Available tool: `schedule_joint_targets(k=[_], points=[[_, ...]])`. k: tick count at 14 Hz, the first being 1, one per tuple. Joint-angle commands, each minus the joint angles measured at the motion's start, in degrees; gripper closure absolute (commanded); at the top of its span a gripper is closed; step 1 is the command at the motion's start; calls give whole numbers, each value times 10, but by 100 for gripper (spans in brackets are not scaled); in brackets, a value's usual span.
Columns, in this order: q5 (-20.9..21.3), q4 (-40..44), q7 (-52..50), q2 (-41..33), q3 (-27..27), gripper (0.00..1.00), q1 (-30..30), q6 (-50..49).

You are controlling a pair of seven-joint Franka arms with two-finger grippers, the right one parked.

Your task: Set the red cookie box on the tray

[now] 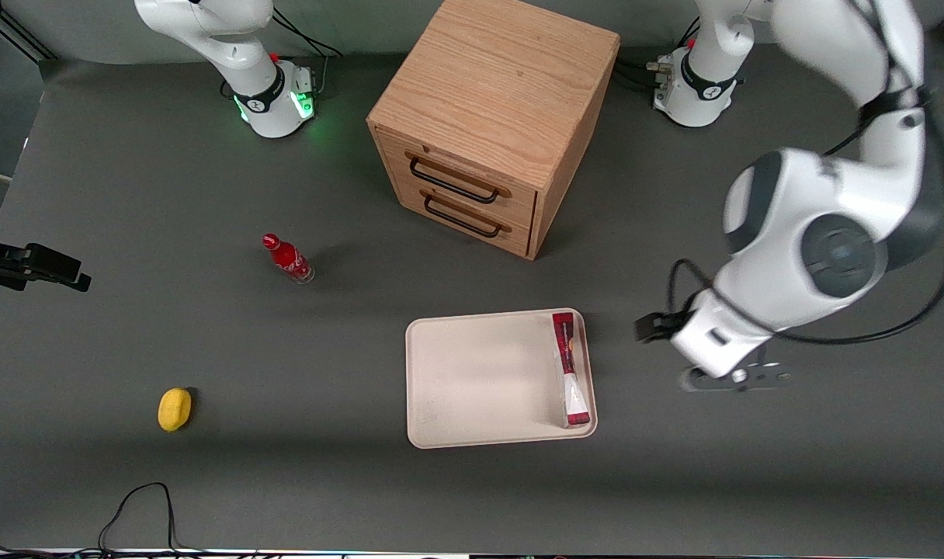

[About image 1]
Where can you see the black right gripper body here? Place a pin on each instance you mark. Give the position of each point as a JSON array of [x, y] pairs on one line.
[[6, 261]]

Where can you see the red tartan cookie box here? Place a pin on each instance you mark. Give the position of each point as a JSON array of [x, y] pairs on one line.
[[570, 365]]

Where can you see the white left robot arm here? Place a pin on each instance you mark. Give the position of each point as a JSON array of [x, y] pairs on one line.
[[829, 46]]

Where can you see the cream plastic tray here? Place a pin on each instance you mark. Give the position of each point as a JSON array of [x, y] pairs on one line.
[[480, 380]]

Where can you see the wooden drawer front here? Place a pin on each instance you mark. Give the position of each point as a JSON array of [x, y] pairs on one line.
[[410, 195], [523, 205]]

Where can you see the yellow lemon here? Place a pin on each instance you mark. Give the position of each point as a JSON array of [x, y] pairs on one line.
[[174, 409]]

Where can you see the red cola bottle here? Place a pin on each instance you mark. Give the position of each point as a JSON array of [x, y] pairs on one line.
[[289, 260]]

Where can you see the dark grey table mat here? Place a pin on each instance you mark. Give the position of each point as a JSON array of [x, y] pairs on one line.
[[286, 349]]

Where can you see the wooden drawer cabinet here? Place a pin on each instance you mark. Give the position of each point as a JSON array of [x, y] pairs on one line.
[[487, 85]]

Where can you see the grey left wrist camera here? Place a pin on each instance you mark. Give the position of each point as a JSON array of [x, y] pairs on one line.
[[720, 380]]

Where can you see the aluminium frame bar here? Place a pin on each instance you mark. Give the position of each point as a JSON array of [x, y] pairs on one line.
[[22, 39]]

